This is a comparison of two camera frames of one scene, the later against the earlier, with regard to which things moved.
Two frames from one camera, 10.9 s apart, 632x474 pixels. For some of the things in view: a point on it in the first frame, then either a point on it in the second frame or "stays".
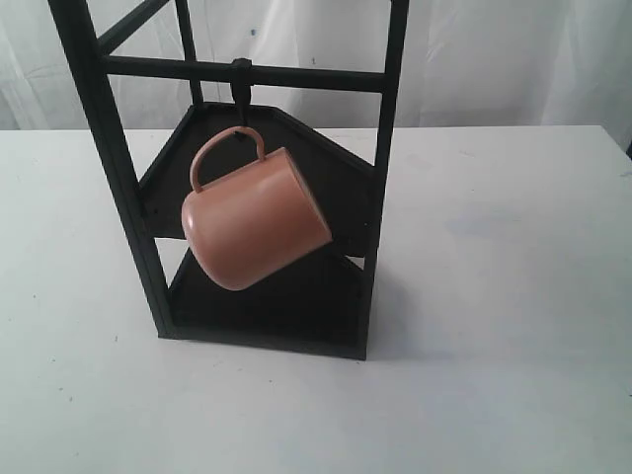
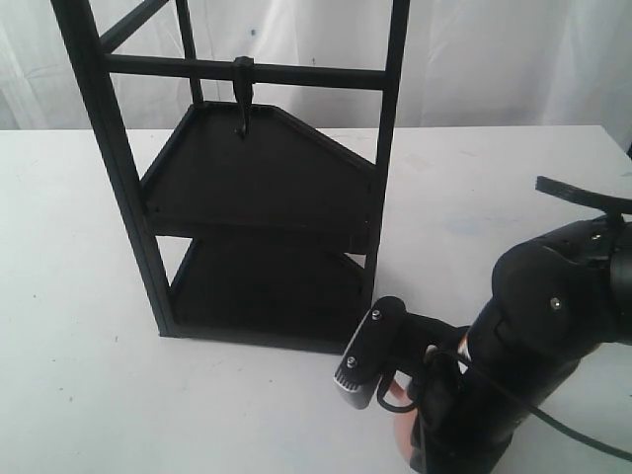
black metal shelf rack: x=156 y=103 stays
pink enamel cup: x=255 y=222 → x=404 y=424
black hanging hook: x=241 y=88 stays
